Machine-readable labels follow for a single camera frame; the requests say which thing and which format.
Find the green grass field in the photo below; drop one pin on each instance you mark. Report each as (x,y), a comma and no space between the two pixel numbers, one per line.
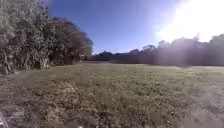
(113,88)

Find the dark row of trees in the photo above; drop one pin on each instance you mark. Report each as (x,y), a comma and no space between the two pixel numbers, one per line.
(186,53)

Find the dense stand of trees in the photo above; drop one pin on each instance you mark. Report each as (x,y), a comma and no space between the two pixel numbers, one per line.
(33,40)

